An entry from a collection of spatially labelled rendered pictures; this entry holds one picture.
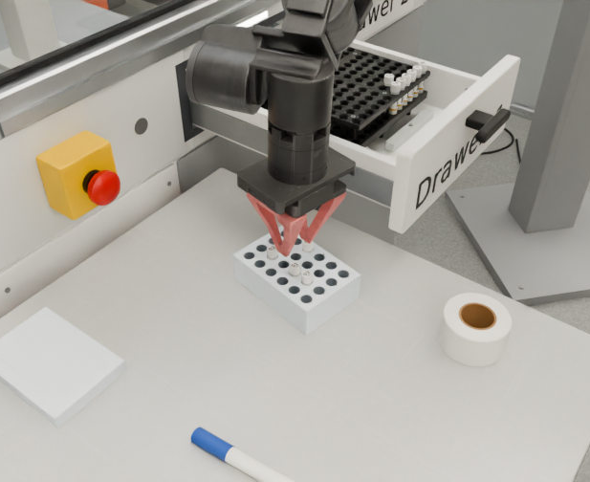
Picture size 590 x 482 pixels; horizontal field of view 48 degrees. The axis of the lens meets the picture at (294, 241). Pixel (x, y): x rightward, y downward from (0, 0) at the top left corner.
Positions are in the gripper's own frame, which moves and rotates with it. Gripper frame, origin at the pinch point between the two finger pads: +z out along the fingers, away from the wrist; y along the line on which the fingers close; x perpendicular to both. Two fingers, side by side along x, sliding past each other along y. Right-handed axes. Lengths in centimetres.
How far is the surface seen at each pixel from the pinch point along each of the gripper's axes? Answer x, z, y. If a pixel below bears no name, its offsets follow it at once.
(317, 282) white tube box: 2.1, 5.6, -1.8
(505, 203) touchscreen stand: -37, 79, -127
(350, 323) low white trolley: 6.5, 9.3, -2.7
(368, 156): -1.9, -4.1, -12.9
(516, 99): -70, 76, -184
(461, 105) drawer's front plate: 1.7, -8.0, -24.2
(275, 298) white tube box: -0.4, 7.4, 2.2
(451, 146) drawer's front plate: 2.6, -3.7, -22.5
